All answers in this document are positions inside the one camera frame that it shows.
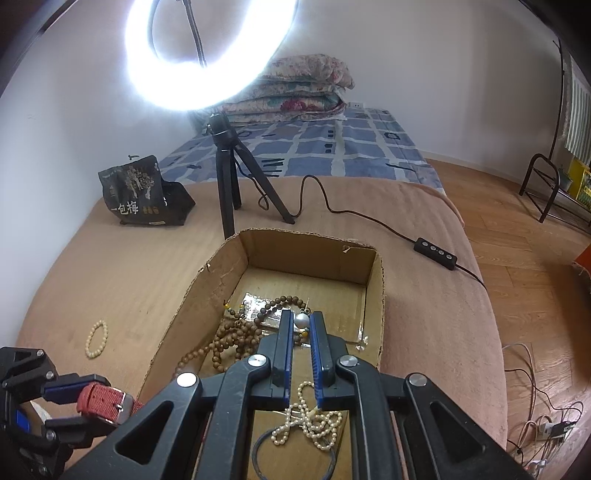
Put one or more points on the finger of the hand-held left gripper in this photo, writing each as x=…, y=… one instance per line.
x=78, y=383
x=78, y=431

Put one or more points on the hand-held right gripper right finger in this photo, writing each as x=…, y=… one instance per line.
x=316, y=350

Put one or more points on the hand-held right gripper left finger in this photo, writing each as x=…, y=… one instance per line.
x=288, y=341

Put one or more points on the pearl earring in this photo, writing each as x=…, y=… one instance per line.
x=302, y=321

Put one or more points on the cardboard box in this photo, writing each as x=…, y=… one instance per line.
x=300, y=258

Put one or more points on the thin metal bangle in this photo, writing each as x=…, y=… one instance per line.
x=255, y=454

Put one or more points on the black tripod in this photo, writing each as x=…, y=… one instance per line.
x=226, y=184

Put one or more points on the black snack bag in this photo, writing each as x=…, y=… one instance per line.
x=138, y=194

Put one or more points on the blue plaid bedsheet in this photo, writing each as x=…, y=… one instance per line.
x=360, y=147

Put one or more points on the folded floral quilts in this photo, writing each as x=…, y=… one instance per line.
x=300, y=92

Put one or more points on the white power strip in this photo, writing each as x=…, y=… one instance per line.
x=554, y=428

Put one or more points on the orange cloth covered table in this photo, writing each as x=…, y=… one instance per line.
x=585, y=263

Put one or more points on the yellow plastic crate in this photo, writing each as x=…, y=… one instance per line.
x=581, y=177

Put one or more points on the striped hanging cloth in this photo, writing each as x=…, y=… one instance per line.
x=579, y=115

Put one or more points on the black metal clothes rack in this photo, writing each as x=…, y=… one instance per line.
x=562, y=92

